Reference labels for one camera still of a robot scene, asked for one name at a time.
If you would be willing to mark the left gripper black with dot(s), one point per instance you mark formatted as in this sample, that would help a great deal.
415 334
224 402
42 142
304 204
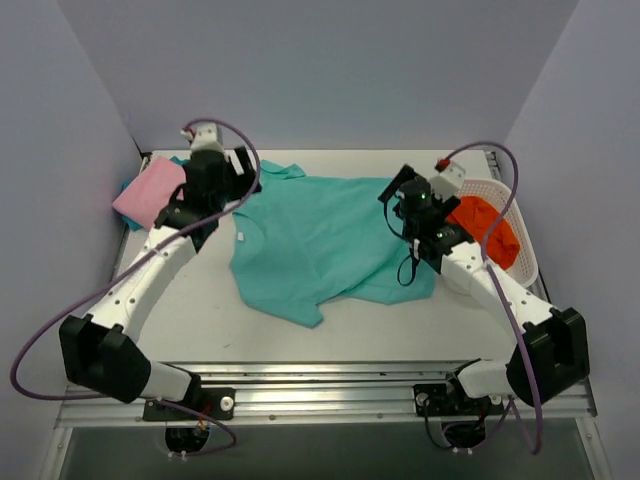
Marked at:
240 167

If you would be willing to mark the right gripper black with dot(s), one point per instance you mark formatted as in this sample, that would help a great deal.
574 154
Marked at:
396 185

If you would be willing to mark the teal t-shirt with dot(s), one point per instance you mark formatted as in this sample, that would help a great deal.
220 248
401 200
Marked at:
305 240

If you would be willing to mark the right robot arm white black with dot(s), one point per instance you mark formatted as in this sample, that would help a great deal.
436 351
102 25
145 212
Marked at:
551 351

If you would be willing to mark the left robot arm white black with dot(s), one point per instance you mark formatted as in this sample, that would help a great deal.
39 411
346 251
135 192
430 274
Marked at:
100 350

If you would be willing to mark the pink folded t-shirt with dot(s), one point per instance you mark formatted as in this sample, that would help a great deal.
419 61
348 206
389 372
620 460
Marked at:
147 192

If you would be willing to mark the white perforated plastic basket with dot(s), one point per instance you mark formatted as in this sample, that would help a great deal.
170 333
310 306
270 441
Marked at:
509 245

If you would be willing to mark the teal folded t-shirt underneath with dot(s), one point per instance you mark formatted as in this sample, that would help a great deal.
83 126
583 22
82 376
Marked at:
131 220

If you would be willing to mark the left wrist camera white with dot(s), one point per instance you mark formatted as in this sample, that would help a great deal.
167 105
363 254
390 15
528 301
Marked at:
203 137

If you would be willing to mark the aluminium rail frame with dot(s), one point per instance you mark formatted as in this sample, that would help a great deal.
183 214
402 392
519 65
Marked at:
357 367

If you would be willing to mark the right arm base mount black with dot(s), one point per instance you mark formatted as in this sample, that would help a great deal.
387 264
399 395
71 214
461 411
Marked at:
441 400

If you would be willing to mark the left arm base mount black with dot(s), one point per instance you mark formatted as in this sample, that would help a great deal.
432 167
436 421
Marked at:
217 403

